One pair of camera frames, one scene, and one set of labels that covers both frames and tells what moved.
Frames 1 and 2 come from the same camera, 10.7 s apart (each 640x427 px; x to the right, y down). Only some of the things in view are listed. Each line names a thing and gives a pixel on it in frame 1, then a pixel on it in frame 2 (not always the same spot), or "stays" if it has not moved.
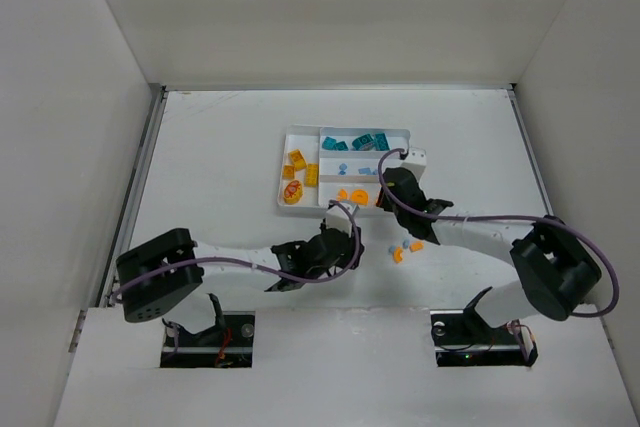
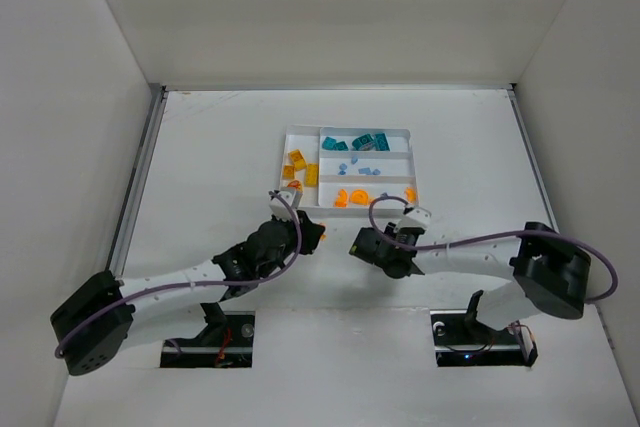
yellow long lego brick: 312,175 stays
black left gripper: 338,240 -> 306,233
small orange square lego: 288,172 stays
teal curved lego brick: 329,143 stays
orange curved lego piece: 342,195 stays
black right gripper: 400,182 -> 364,243
